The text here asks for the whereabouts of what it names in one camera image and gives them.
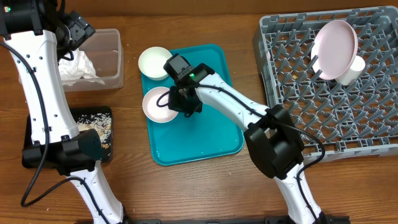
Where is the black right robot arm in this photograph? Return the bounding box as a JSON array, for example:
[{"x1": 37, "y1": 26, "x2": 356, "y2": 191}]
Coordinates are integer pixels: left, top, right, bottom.
[{"x1": 164, "y1": 61, "x2": 327, "y2": 223}]

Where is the large white plate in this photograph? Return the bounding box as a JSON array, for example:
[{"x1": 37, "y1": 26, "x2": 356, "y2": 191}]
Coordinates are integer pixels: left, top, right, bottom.
[{"x1": 310, "y1": 20, "x2": 358, "y2": 80}]

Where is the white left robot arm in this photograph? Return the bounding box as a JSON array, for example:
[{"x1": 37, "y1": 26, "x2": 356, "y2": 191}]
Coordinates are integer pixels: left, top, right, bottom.
[{"x1": 1, "y1": 0, "x2": 130, "y2": 223}]

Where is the black tray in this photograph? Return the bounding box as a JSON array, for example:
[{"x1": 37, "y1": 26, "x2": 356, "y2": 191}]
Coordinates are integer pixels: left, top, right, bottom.
[{"x1": 21, "y1": 105, "x2": 114, "y2": 169}]

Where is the grey dishwasher rack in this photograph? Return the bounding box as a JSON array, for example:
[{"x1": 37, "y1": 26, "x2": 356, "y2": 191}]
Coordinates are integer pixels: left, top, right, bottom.
[{"x1": 253, "y1": 6, "x2": 397, "y2": 162}]

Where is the clear plastic bin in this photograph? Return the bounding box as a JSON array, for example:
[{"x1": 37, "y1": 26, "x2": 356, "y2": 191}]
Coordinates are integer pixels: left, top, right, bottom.
[{"x1": 18, "y1": 28, "x2": 124, "y2": 93}]

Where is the white paper cup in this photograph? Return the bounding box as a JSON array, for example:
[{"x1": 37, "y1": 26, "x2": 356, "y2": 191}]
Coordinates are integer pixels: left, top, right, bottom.
[{"x1": 335, "y1": 55, "x2": 366, "y2": 85}]

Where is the white bowl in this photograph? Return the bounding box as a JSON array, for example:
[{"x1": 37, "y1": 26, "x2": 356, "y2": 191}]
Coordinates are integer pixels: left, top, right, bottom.
[{"x1": 138, "y1": 47, "x2": 172, "y2": 81}]

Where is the rice and peanuts pile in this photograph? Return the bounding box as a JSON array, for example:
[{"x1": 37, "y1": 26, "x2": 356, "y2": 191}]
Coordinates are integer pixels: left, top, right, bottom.
[{"x1": 73, "y1": 112, "x2": 112, "y2": 149}]

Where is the white napkin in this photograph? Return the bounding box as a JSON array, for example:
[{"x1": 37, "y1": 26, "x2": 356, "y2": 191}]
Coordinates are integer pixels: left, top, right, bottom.
[{"x1": 58, "y1": 49, "x2": 98, "y2": 86}]

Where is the pink bowl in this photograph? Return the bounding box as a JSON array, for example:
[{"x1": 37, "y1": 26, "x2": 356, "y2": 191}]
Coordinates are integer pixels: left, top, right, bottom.
[{"x1": 142, "y1": 86, "x2": 178, "y2": 123}]

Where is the teal serving tray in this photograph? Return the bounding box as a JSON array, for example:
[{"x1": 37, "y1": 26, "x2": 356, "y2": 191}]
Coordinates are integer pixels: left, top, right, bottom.
[{"x1": 147, "y1": 44, "x2": 244, "y2": 166}]

